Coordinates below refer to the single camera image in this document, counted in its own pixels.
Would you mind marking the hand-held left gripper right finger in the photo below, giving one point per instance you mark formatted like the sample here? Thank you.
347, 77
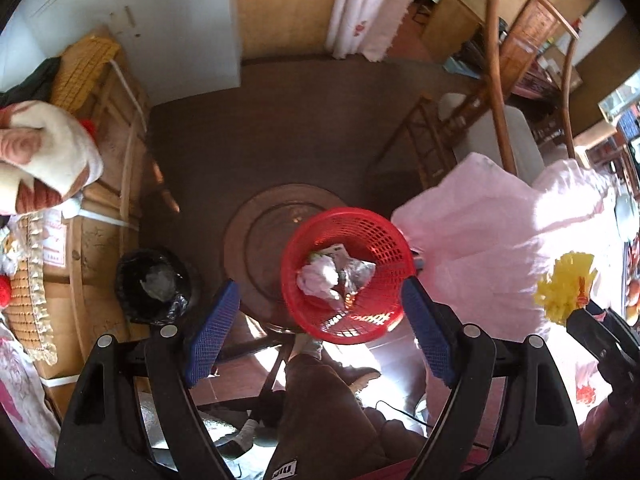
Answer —
425, 332

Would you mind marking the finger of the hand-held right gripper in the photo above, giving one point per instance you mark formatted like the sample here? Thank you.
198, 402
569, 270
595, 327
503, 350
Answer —
590, 332

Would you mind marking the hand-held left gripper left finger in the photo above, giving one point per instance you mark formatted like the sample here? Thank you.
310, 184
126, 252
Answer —
216, 330

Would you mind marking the yellow paper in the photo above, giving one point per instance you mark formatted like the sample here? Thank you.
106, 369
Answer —
562, 285

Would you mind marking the red plastic mesh basket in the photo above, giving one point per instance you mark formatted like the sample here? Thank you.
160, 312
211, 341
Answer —
312, 321

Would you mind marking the black trash bin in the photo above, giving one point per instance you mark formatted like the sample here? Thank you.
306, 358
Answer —
131, 280

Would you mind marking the clear crumpled plastic bag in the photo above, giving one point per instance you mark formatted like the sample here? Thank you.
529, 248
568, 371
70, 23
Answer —
160, 282

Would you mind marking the clear plastic wrapper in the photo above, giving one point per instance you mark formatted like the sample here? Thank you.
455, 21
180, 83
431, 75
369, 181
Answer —
357, 272

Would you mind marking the round wooden stool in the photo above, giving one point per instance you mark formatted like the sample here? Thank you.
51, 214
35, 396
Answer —
255, 230

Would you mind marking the pink crumpled tissue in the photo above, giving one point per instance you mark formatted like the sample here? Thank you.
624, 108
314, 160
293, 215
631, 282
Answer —
317, 277

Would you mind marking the pink tablecloth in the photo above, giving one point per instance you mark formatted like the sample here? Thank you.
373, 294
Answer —
480, 230

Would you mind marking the white plate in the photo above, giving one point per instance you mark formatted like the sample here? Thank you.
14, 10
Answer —
625, 215

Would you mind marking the white paper card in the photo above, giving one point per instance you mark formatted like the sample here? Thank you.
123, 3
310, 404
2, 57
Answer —
332, 251

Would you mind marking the person's leg in brown trousers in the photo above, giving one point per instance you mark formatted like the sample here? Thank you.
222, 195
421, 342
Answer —
325, 420

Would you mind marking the large wooden crate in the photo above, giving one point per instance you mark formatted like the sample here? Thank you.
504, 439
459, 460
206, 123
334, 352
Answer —
100, 240

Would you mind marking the lace trimmed mat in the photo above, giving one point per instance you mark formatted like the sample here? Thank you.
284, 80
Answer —
32, 285

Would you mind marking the pink floral cloth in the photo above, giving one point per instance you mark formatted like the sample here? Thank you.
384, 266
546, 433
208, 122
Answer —
25, 400

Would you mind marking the white chair cushion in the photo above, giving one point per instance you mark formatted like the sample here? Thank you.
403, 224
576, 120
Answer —
520, 135

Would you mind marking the wooden bamboo chair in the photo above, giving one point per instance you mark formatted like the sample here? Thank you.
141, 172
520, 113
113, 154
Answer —
500, 110

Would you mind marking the cardboard box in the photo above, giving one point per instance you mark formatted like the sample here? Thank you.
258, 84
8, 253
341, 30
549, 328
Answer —
565, 67

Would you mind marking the yellow bamboo mat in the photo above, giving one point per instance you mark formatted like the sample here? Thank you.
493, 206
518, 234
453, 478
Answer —
80, 70

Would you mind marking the dark cloth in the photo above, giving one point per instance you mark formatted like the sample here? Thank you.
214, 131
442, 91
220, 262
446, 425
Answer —
35, 82

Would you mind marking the brown wooden cupboard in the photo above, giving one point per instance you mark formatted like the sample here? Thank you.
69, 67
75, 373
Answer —
537, 30

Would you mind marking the white cabinet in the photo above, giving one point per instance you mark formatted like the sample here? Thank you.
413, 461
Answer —
190, 20

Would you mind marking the low wooden table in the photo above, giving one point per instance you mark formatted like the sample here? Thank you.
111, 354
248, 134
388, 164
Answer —
450, 20

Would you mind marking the white floral curtain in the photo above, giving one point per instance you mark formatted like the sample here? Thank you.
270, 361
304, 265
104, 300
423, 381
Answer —
365, 5

